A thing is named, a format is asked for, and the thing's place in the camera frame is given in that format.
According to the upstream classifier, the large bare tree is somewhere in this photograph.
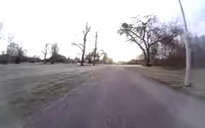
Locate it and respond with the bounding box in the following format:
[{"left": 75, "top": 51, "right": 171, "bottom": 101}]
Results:
[{"left": 117, "top": 14, "right": 184, "bottom": 67}]

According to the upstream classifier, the pale lamp post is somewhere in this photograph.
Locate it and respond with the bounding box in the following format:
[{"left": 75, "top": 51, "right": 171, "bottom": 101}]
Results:
[{"left": 177, "top": 0, "right": 192, "bottom": 88}]

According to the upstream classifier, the bare pruned tree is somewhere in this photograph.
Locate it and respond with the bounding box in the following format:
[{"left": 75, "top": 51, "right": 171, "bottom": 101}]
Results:
[{"left": 71, "top": 22, "right": 92, "bottom": 67}]

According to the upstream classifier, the grey asphalt path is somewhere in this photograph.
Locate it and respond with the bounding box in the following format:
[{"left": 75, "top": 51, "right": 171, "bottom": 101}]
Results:
[{"left": 21, "top": 64, "right": 205, "bottom": 128}]

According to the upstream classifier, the dry grass field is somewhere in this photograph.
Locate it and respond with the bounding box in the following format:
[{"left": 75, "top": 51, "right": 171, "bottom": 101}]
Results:
[{"left": 0, "top": 62, "right": 108, "bottom": 128}]

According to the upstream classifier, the dry grass verge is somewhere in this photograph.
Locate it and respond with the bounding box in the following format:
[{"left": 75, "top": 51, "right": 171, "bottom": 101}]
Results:
[{"left": 121, "top": 64, "right": 205, "bottom": 103}]

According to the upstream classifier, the row of distant trees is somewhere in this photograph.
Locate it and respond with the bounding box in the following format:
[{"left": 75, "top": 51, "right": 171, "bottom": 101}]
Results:
[{"left": 0, "top": 41, "right": 81, "bottom": 65}]

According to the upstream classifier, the dark wood of trees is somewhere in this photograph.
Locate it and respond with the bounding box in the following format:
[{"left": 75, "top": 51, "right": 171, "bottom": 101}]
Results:
[{"left": 126, "top": 33, "right": 205, "bottom": 70}]

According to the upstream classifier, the tall bare trunk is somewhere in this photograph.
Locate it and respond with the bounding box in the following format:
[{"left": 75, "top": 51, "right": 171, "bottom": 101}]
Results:
[{"left": 91, "top": 31, "right": 99, "bottom": 66}]

